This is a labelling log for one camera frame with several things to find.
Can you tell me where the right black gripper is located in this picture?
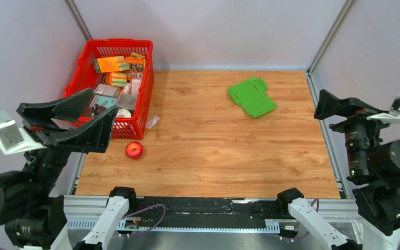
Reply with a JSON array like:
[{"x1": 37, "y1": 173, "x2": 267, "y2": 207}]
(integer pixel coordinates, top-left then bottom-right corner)
[{"x1": 311, "y1": 87, "x2": 399, "y2": 177}]

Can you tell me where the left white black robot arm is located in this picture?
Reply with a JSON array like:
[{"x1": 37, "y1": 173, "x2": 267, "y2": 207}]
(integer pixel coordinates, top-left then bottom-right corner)
[{"x1": 0, "y1": 88, "x2": 118, "y2": 249}]

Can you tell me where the striped sponge stack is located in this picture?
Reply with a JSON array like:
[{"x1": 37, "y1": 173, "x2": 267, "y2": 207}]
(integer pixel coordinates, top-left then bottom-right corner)
[{"x1": 105, "y1": 72, "x2": 128, "y2": 88}]

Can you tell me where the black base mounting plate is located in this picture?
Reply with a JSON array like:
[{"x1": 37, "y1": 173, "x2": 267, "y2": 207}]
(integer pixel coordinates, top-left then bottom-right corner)
[{"x1": 123, "y1": 196, "x2": 294, "y2": 229}]

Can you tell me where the aluminium frame rail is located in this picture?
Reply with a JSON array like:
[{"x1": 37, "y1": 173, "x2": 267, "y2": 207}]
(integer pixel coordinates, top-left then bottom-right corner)
[{"x1": 64, "y1": 195, "x2": 362, "y2": 233}]

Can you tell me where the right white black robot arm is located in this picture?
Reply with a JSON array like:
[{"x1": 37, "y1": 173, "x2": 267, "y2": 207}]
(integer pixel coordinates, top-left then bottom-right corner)
[{"x1": 276, "y1": 90, "x2": 400, "y2": 249}]

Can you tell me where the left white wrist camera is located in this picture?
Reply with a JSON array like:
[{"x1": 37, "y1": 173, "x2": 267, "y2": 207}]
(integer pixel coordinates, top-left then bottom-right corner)
[{"x1": 0, "y1": 110, "x2": 46, "y2": 155}]

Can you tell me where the teal small carton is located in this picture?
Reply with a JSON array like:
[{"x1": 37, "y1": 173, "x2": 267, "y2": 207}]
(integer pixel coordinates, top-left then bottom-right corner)
[{"x1": 90, "y1": 95, "x2": 116, "y2": 113}]

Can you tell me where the green paper box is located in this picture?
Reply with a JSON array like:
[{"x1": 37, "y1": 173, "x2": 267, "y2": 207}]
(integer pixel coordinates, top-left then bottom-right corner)
[{"x1": 228, "y1": 77, "x2": 278, "y2": 118}]

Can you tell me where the red apple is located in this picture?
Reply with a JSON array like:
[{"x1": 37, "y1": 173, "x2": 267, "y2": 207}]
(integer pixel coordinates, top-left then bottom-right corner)
[{"x1": 125, "y1": 141, "x2": 144, "y2": 160}]

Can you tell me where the white tape roll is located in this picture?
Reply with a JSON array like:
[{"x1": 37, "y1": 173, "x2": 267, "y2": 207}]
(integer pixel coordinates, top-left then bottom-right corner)
[{"x1": 116, "y1": 109, "x2": 132, "y2": 118}]

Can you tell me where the clear plastic wrapper scrap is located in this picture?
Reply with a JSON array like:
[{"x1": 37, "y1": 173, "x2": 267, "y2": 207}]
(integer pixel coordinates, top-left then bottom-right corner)
[{"x1": 145, "y1": 115, "x2": 160, "y2": 129}]

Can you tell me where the orange sponge pack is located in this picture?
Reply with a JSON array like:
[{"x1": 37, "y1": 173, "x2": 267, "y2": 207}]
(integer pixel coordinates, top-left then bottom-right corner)
[{"x1": 93, "y1": 56, "x2": 130, "y2": 73}]

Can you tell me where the red plastic basket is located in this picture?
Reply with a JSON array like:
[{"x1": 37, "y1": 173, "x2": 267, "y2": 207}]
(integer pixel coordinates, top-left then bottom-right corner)
[{"x1": 64, "y1": 38, "x2": 154, "y2": 140}]

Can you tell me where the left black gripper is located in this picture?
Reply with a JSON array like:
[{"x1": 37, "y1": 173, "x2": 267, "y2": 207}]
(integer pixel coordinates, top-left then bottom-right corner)
[{"x1": 18, "y1": 85, "x2": 118, "y2": 196}]

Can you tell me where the grey small carton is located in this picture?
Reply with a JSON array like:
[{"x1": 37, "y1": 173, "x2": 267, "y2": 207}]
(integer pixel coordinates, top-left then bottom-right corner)
[{"x1": 93, "y1": 84, "x2": 121, "y2": 98}]

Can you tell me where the grey pink carton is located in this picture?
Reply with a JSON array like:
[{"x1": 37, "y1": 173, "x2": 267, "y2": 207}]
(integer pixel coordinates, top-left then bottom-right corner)
[{"x1": 115, "y1": 93, "x2": 138, "y2": 110}]

